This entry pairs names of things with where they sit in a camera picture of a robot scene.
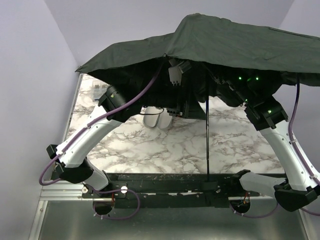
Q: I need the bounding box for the beige zippered umbrella case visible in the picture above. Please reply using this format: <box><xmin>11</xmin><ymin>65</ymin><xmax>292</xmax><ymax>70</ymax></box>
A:
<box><xmin>142</xmin><ymin>106</ymin><xmax>173</xmax><ymax>131</ymax></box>

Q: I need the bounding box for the black umbrella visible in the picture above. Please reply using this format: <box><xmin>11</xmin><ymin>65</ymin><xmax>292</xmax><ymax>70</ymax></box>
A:
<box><xmin>75</xmin><ymin>13</ymin><xmax>320</xmax><ymax>192</ymax></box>

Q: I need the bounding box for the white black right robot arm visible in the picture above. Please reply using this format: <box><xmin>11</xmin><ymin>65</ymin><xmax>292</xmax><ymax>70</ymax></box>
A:
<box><xmin>230</xmin><ymin>96</ymin><xmax>320</xmax><ymax>212</ymax></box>

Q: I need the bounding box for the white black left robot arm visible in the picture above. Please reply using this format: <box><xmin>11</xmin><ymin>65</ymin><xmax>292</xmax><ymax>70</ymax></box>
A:
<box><xmin>39</xmin><ymin>82</ymin><xmax>181</xmax><ymax>191</ymax></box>

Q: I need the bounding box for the clear plastic screw organizer box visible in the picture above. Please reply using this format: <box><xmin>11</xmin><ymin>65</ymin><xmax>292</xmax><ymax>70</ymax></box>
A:
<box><xmin>90</xmin><ymin>79</ymin><xmax>109</xmax><ymax>102</ymax></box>

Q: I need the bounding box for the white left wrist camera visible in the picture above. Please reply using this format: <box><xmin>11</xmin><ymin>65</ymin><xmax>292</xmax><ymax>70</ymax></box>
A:
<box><xmin>168</xmin><ymin>58</ymin><xmax>192</xmax><ymax>86</ymax></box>

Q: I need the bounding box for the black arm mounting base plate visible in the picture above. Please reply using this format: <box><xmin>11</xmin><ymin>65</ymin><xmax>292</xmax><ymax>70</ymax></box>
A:
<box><xmin>82</xmin><ymin>173</ymin><xmax>246</xmax><ymax>209</ymax></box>

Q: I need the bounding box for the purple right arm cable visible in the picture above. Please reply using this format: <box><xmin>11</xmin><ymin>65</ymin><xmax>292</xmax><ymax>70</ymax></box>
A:
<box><xmin>287</xmin><ymin>74</ymin><xmax>320</xmax><ymax>216</ymax></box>

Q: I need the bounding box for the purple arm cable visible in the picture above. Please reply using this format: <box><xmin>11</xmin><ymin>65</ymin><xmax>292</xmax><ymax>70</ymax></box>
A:
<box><xmin>39</xmin><ymin>59</ymin><xmax>166</xmax><ymax>186</ymax></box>
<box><xmin>287</xmin><ymin>74</ymin><xmax>320</xmax><ymax>216</ymax></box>

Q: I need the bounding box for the aluminium front rail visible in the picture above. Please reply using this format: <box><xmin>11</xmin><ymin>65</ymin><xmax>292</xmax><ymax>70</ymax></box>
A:
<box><xmin>39</xmin><ymin>181</ymin><xmax>112</xmax><ymax>202</ymax></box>

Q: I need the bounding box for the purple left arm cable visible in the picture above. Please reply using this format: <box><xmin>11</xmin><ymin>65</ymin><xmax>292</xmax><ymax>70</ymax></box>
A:
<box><xmin>39</xmin><ymin>59</ymin><xmax>166</xmax><ymax>186</ymax></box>

